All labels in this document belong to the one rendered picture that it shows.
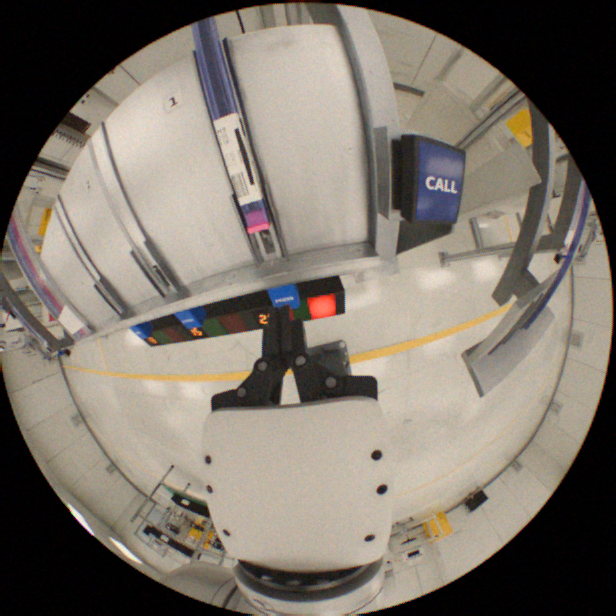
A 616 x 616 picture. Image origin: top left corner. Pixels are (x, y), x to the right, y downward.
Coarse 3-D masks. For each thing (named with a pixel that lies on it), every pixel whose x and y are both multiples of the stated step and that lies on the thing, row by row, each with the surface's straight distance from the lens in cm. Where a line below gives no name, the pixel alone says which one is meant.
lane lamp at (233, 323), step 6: (222, 318) 22; (228, 318) 22; (234, 318) 22; (240, 318) 22; (222, 324) 23; (228, 324) 23; (234, 324) 23; (240, 324) 22; (228, 330) 24; (234, 330) 24; (240, 330) 24; (246, 330) 23
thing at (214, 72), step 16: (192, 32) 18; (208, 32) 17; (208, 48) 16; (208, 64) 15; (224, 64) 14; (208, 80) 14; (224, 80) 13; (208, 96) 13; (224, 96) 13; (224, 112) 12; (256, 208) 12; (256, 224) 12
